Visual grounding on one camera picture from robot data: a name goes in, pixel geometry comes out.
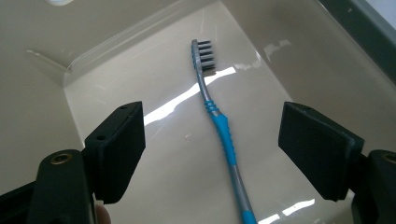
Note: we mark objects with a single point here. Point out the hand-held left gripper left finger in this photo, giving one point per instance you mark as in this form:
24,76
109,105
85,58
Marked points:
116,149

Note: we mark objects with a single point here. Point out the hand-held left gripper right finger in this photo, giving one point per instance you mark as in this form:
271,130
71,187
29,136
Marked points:
317,149

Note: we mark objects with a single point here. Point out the beige basin with grey rim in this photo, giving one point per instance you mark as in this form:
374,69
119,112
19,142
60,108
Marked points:
174,174

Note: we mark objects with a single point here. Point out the blue and grey toothbrush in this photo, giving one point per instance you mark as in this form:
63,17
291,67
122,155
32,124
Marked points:
222,127

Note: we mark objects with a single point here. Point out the white table sheet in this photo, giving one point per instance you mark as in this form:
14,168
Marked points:
384,12

